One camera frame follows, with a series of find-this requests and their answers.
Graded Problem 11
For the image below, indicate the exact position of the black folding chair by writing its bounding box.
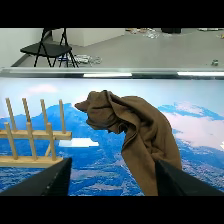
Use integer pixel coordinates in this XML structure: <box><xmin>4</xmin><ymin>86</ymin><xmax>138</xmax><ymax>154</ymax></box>
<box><xmin>19</xmin><ymin>27</ymin><xmax>80</xmax><ymax>69</ymax></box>

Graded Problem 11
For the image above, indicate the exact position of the silver frame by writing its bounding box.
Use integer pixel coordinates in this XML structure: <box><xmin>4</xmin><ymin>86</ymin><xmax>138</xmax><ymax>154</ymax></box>
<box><xmin>0</xmin><ymin>67</ymin><xmax>224</xmax><ymax>76</ymax></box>

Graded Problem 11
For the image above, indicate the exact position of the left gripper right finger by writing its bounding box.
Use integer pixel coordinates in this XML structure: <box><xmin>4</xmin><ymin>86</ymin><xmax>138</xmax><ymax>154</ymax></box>
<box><xmin>154</xmin><ymin>159</ymin><xmax>224</xmax><ymax>197</ymax></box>

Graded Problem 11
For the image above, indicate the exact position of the brown T-shirt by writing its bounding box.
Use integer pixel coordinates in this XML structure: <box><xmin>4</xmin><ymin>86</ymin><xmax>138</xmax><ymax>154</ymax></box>
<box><xmin>73</xmin><ymin>89</ymin><xmax>184</xmax><ymax>197</ymax></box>

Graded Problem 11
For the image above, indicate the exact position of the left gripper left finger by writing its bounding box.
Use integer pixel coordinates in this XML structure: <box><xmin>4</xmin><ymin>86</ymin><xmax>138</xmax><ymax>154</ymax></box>
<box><xmin>0</xmin><ymin>157</ymin><xmax>73</xmax><ymax>197</ymax></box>

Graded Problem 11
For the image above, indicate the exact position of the wooden peg rack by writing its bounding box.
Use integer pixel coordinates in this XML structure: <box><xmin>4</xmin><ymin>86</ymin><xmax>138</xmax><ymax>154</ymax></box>
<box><xmin>0</xmin><ymin>97</ymin><xmax>73</xmax><ymax>169</ymax></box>

